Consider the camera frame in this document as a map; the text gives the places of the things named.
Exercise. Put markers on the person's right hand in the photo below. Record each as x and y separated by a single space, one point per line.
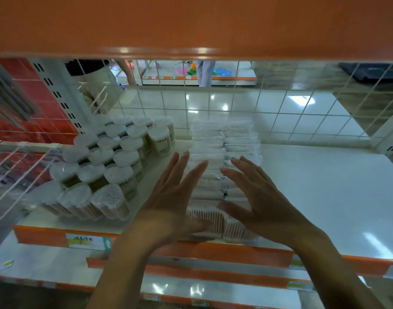
273 215

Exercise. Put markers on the person's left hand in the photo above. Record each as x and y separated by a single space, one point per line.
170 205

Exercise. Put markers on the green-label swab packet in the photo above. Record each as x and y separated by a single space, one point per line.
206 197

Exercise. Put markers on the white shelf orange rail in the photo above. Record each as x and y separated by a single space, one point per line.
312 189

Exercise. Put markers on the white shelf board orange rim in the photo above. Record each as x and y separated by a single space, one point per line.
196 22
38 260
248 296
183 271

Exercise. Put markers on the distant white orange shelf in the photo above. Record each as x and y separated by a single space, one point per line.
241 72

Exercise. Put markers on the narrow green price label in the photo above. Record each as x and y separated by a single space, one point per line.
299 285

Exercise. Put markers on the price label green arrow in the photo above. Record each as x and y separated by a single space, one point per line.
83 242

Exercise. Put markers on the green plastic item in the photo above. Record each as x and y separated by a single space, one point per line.
191 72

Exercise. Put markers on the pink plastic basin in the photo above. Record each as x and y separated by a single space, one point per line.
182 71

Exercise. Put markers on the blue plastic item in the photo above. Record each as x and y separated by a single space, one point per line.
223 72

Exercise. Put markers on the small green white tag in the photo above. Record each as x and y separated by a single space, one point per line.
8 264

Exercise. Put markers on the hanging dark packaged items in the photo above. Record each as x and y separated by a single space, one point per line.
9 96

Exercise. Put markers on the white slotted shelf post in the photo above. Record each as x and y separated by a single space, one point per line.
71 93

